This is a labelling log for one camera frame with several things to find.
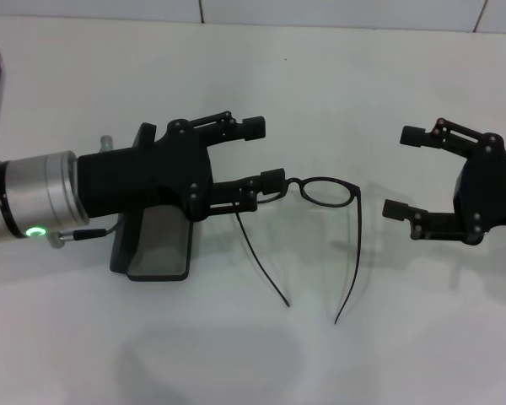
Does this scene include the black cable with silver plug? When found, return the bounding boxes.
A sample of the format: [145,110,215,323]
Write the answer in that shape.
[49,217,126,251]

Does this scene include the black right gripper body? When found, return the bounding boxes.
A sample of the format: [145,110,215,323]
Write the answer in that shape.
[454,133,506,246]

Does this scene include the black thin-framed glasses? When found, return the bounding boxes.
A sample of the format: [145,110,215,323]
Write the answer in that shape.
[234,176,363,326]

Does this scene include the black glasses case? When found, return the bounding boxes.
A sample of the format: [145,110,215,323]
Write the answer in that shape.
[109,202,195,283]

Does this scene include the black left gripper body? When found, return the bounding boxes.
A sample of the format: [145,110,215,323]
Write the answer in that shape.
[76,119,215,224]

